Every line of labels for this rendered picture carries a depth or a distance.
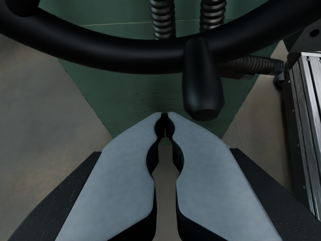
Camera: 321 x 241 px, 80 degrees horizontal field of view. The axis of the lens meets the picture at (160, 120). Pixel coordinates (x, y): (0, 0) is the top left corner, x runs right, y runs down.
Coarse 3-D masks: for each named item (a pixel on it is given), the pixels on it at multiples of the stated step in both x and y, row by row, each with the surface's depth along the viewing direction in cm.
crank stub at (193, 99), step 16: (192, 48) 13; (208, 48) 13; (192, 64) 12; (208, 64) 12; (192, 80) 11; (208, 80) 11; (192, 96) 11; (208, 96) 10; (192, 112) 11; (208, 112) 11
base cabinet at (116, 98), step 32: (64, 0) 29; (96, 0) 29; (128, 0) 29; (192, 0) 29; (256, 0) 29; (128, 32) 34; (192, 32) 34; (64, 64) 41; (96, 96) 51; (128, 96) 51; (160, 96) 51; (224, 96) 51; (224, 128) 69
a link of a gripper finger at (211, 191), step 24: (168, 120) 11; (192, 144) 9; (216, 144) 9; (192, 168) 7; (216, 168) 7; (240, 168) 7; (192, 192) 7; (216, 192) 6; (240, 192) 6; (192, 216) 6; (216, 216) 6; (240, 216) 6; (264, 216) 6; (192, 240) 6; (216, 240) 5; (240, 240) 5; (264, 240) 5
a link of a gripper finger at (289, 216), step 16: (240, 160) 8; (256, 176) 7; (256, 192) 6; (272, 192) 6; (288, 192) 6; (272, 208) 6; (288, 208) 6; (304, 208) 6; (288, 224) 6; (304, 224) 5; (320, 224) 5; (288, 240) 5; (304, 240) 5; (320, 240) 5
